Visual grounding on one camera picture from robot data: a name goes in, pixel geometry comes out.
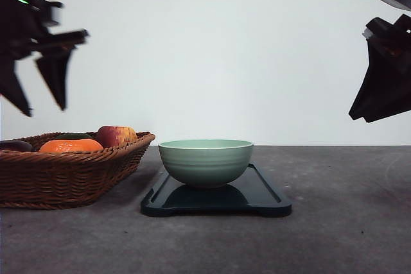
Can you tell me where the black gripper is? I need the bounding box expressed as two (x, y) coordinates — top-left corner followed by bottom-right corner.
(0, 0), (89, 117)
(349, 14), (411, 123)

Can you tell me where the green ceramic bowl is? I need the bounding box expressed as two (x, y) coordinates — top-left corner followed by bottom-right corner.
(159, 139), (254, 187)

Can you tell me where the brown wicker basket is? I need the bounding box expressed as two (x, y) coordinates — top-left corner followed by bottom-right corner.
(0, 132), (156, 209)

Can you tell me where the green avocado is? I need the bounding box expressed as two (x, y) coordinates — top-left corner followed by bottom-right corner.
(55, 133), (94, 140)

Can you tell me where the dark red apple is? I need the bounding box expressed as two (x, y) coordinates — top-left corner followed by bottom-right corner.
(0, 140), (33, 152)

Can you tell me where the orange fruit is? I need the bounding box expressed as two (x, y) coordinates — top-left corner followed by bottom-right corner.
(40, 139), (104, 153)

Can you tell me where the red yellow apple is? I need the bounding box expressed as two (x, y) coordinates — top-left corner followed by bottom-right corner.
(98, 125), (137, 148)

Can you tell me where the dark rectangular tray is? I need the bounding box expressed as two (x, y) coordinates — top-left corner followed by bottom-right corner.
(141, 163), (292, 217)

